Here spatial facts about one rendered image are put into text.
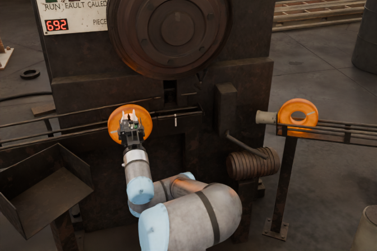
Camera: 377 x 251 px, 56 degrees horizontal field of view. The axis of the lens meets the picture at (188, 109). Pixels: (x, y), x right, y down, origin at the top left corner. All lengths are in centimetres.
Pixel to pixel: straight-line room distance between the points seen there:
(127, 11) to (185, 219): 78
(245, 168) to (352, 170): 110
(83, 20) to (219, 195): 92
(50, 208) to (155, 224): 68
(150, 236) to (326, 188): 173
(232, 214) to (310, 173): 168
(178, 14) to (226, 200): 69
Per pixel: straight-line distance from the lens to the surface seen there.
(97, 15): 144
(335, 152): 264
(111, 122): 126
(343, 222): 216
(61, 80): 152
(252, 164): 158
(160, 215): 73
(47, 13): 145
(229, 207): 76
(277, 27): 491
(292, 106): 153
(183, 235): 73
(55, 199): 136
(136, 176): 104
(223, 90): 151
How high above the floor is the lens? 150
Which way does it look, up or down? 31 degrees down
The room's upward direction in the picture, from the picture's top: straight up
